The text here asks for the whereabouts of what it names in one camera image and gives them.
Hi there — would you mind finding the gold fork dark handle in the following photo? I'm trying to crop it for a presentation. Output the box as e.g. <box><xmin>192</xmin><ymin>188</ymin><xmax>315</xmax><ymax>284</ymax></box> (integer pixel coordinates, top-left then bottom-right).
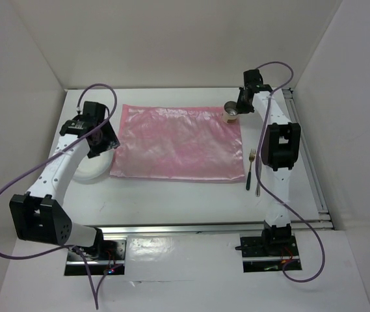
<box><xmin>245</xmin><ymin>149</ymin><xmax>257</xmax><ymax>190</ymax></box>

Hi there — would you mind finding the pink rose satin cloth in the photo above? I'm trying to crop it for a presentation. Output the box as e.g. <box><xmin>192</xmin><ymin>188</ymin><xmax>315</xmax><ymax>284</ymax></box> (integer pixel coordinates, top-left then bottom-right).
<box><xmin>110</xmin><ymin>105</ymin><xmax>245</xmax><ymax>183</ymax></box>

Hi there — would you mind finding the aluminium front rail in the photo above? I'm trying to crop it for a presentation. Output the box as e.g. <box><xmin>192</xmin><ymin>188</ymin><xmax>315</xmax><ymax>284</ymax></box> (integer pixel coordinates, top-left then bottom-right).
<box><xmin>27</xmin><ymin>220</ymin><xmax>335</xmax><ymax>237</ymax></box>

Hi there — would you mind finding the small metal cup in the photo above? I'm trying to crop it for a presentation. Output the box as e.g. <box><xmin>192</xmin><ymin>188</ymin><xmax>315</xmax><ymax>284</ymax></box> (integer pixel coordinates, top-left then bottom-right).
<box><xmin>221</xmin><ymin>101</ymin><xmax>239</xmax><ymax>124</ymax></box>

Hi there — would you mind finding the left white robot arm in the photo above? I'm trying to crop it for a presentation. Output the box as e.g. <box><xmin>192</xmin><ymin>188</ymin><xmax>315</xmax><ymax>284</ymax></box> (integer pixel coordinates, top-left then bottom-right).
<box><xmin>9</xmin><ymin>101</ymin><xmax>120</xmax><ymax>259</ymax></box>

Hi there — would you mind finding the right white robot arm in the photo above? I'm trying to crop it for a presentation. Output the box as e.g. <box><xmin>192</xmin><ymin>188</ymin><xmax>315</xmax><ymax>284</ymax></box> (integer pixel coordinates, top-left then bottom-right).
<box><xmin>237</xmin><ymin>69</ymin><xmax>301</xmax><ymax>257</ymax></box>

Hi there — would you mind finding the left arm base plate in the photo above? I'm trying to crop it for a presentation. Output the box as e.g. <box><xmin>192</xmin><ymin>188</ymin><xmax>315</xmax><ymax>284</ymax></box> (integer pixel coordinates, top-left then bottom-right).
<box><xmin>64</xmin><ymin>237</ymin><xmax>127</xmax><ymax>276</ymax></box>

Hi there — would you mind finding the white round plate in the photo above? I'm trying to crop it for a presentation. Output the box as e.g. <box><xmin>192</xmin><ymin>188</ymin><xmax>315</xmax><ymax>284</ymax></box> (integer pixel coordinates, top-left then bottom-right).
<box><xmin>72</xmin><ymin>150</ymin><xmax>114</xmax><ymax>182</ymax></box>

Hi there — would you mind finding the silver table knife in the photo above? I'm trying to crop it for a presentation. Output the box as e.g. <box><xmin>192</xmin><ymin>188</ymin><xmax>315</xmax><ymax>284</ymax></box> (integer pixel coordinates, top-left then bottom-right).
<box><xmin>256</xmin><ymin>156</ymin><xmax>262</xmax><ymax>197</ymax></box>

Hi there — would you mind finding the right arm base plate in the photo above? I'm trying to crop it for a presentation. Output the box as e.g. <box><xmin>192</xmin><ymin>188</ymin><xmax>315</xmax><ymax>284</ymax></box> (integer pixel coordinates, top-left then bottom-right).
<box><xmin>235</xmin><ymin>235</ymin><xmax>302</xmax><ymax>273</ymax></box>

